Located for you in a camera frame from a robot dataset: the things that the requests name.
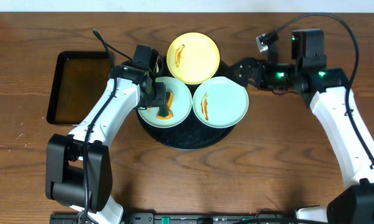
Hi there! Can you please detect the yellow plate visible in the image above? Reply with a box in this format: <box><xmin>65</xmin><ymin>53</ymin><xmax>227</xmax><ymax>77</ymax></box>
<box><xmin>166</xmin><ymin>32</ymin><xmax>220</xmax><ymax>85</ymax></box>

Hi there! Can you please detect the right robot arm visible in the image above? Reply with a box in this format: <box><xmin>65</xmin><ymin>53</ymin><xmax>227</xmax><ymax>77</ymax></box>
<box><xmin>227</xmin><ymin>58</ymin><xmax>374</xmax><ymax>223</ymax></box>

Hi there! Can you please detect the green yellow sponge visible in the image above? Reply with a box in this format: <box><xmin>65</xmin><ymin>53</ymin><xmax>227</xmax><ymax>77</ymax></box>
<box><xmin>156</xmin><ymin>91</ymin><xmax>174</xmax><ymax>119</ymax></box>

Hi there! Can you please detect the round black tray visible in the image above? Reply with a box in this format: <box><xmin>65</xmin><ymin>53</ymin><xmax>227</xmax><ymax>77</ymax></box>
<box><xmin>136</xmin><ymin>60</ymin><xmax>244</xmax><ymax>150</ymax></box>

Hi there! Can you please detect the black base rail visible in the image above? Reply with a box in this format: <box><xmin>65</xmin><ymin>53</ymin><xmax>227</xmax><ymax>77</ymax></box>
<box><xmin>49</xmin><ymin>212</ymin><xmax>330</xmax><ymax>224</ymax></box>

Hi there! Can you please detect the light green plate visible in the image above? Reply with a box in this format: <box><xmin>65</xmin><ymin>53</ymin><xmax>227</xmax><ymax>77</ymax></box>
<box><xmin>192</xmin><ymin>77</ymin><xmax>249</xmax><ymax>128</ymax></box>
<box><xmin>138</xmin><ymin>77</ymin><xmax>192</xmax><ymax>128</ymax></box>

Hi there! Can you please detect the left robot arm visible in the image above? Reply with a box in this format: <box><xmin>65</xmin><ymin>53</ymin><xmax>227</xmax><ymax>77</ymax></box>
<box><xmin>45</xmin><ymin>63</ymin><xmax>166</xmax><ymax>223</ymax></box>

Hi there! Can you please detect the black rectangular water tray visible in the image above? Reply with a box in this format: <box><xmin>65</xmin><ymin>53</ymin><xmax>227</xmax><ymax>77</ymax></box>
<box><xmin>46</xmin><ymin>51</ymin><xmax>111</xmax><ymax>125</ymax></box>

